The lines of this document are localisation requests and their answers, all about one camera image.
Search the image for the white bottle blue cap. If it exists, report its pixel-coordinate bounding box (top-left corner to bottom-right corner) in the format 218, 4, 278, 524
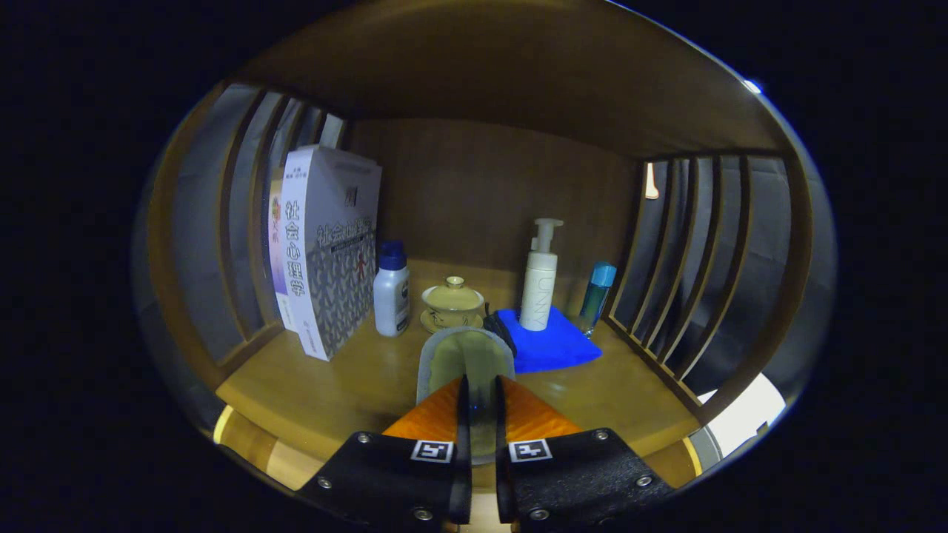
373, 240, 411, 338

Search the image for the thin purple book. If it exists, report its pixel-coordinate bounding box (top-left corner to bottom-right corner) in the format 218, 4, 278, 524
267, 169, 291, 318

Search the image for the wooden countertop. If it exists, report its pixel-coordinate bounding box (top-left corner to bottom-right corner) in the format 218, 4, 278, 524
215, 259, 703, 460

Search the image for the blue folded cloth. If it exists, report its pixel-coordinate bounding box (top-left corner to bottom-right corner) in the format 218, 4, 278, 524
485, 302, 604, 375

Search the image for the white ribbed appliance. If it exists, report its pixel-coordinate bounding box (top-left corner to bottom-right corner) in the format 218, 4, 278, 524
696, 372, 787, 460

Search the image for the wooden cabinet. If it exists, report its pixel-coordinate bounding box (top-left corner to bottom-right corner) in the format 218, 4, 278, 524
144, 0, 815, 530

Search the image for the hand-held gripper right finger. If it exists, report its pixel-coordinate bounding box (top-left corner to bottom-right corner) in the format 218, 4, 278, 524
495, 374, 676, 530

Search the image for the blue transparent bottle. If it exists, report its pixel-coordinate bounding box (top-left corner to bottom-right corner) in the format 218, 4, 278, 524
578, 261, 618, 338

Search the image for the white pump bottle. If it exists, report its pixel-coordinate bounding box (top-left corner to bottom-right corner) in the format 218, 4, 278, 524
518, 218, 565, 332

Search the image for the yellow lidded teacup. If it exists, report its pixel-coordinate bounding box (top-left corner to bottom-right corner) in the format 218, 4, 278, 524
420, 275, 486, 335

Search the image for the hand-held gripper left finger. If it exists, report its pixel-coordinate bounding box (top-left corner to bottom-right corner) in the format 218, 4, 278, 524
295, 374, 473, 528

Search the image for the thick white book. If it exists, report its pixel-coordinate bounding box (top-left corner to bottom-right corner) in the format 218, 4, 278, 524
279, 144, 384, 362

